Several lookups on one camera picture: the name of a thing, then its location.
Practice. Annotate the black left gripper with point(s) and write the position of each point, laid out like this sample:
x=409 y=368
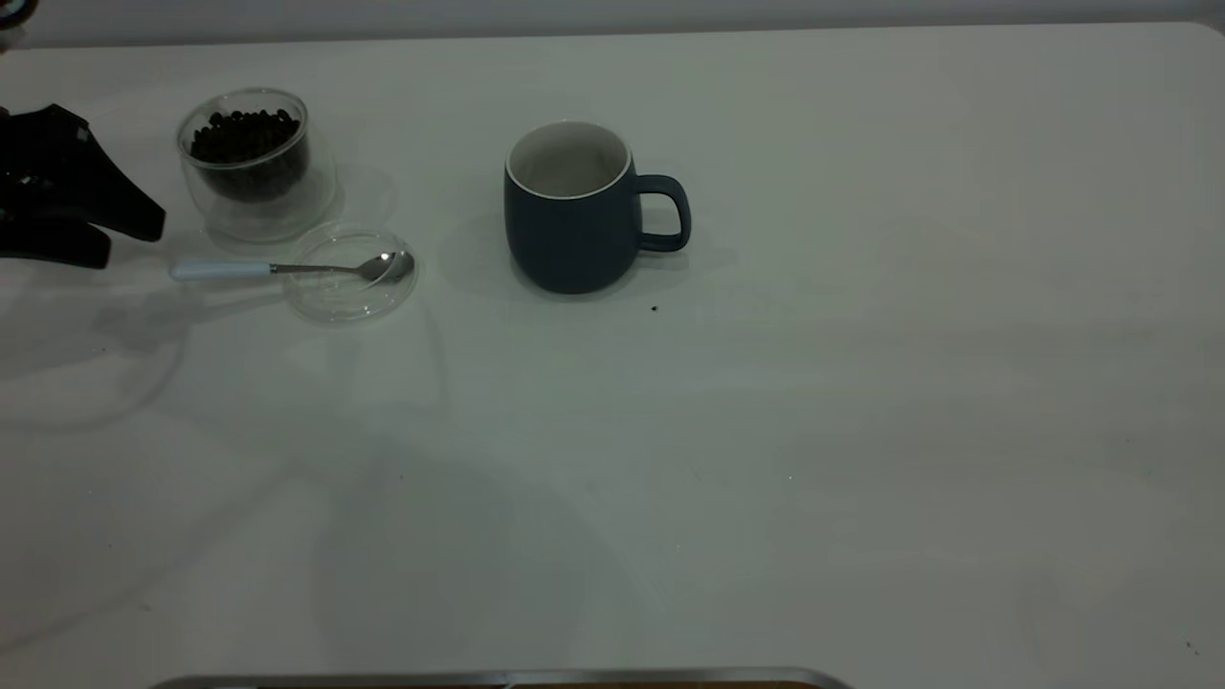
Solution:
x=29 y=163

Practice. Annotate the dark grey ceramic mug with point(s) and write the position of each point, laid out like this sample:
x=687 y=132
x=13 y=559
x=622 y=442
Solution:
x=569 y=239

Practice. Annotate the dark coffee beans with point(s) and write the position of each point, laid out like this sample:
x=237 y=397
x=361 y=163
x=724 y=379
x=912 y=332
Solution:
x=249 y=148

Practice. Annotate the clear round glass lid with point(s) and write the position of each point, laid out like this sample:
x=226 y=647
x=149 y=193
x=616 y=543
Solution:
x=349 y=299

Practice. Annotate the double-wall clear glass jar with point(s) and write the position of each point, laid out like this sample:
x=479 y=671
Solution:
x=230 y=215

